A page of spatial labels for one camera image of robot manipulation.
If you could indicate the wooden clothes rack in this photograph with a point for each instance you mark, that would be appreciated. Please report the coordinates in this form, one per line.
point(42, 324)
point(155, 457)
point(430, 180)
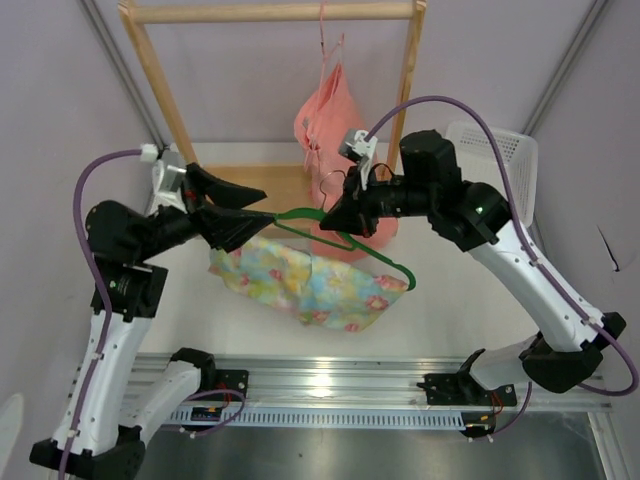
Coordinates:
point(227, 78)

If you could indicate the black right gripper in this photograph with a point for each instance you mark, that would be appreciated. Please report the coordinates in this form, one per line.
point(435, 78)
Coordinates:
point(352, 214)

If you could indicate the white plastic basket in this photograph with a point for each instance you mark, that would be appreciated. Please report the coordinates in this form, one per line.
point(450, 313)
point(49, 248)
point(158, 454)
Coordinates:
point(478, 163)

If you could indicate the white slotted cable duct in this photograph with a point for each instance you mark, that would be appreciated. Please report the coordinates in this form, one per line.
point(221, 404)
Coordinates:
point(411, 419)

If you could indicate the floral pastel skirt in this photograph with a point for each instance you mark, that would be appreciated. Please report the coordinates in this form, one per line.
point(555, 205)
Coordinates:
point(316, 290)

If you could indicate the aluminium mounting rail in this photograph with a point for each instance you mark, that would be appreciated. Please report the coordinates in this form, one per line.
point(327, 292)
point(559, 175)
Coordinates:
point(349, 383)

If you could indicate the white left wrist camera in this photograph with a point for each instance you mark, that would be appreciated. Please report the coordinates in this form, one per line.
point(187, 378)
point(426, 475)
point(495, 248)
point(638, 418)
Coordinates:
point(167, 175)

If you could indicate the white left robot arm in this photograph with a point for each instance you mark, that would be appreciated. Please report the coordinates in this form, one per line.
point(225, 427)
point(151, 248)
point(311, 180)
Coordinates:
point(95, 440)

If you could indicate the green plastic hanger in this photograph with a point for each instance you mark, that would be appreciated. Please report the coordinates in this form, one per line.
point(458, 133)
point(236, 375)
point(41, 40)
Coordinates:
point(348, 243)

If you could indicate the pink wire hanger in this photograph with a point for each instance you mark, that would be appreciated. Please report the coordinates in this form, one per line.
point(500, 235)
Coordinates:
point(308, 124)

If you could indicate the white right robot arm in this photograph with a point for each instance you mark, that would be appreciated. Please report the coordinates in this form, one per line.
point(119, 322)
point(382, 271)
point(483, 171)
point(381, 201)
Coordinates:
point(477, 218)

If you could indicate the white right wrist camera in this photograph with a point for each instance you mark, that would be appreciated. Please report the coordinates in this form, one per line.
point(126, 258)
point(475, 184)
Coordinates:
point(359, 146)

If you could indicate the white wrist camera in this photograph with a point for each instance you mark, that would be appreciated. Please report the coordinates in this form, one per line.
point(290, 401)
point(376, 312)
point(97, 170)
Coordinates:
point(167, 175)
point(359, 146)

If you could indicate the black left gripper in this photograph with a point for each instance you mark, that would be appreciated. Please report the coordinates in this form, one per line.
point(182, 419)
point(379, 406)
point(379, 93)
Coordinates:
point(225, 226)

